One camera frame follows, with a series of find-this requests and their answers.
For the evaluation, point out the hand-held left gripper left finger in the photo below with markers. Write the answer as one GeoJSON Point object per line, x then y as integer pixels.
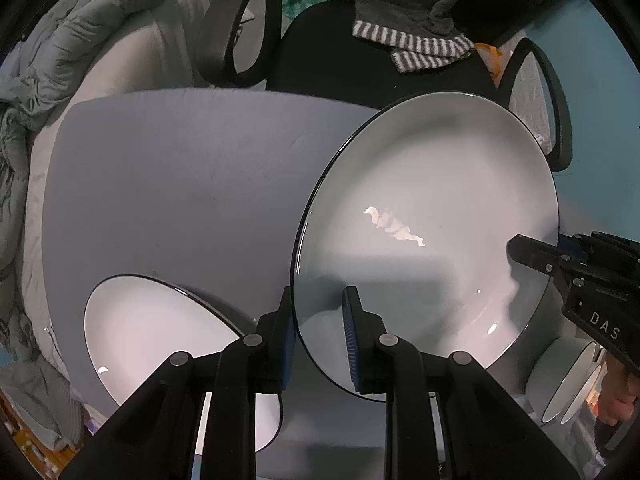
{"type": "Point", "coordinates": [289, 355]}

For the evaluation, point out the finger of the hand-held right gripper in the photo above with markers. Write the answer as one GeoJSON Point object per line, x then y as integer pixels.
{"type": "Point", "coordinates": [535, 252]}
{"type": "Point", "coordinates": [610, 255]}

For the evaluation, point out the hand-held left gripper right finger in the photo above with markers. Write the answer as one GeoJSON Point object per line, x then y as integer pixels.
{"type": "Point", "coordinates": [350, 335]}

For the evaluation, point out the white bowl black rim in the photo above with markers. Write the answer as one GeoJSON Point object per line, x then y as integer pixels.
{"type": "Point", "coordinates": [547, 370]}
{"type": "Point", "coordinates": [582, 392]}

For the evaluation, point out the white plate black rim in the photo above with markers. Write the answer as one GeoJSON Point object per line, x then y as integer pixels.
{"type": "Point", "coordinates": [425, 185]}
{"type": "Point", "coordinates": [150, 335]}

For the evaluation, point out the person's right hand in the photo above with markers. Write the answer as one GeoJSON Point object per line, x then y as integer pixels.
{"type": "Point", "coordinates": [617, 397]}

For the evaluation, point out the white quilted cover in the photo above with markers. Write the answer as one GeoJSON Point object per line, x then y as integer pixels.
{"type": "Point", "coordinates": [525, 100]}

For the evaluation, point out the wooden shelf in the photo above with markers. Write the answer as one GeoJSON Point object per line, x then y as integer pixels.
{"type": "Point", "coordinates": [25, 445]}

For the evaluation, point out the black office chair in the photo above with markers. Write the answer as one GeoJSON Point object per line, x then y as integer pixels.
{"type": "Point", "coordinates": [320, 50]}

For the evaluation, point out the light grey mattress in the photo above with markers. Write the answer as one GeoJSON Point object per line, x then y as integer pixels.
{"type": "Point", "coordinates": [150, 55]}

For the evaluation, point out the grey duvet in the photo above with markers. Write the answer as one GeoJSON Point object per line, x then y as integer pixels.
{"type": "Point", "coordinates": [75, 25]}

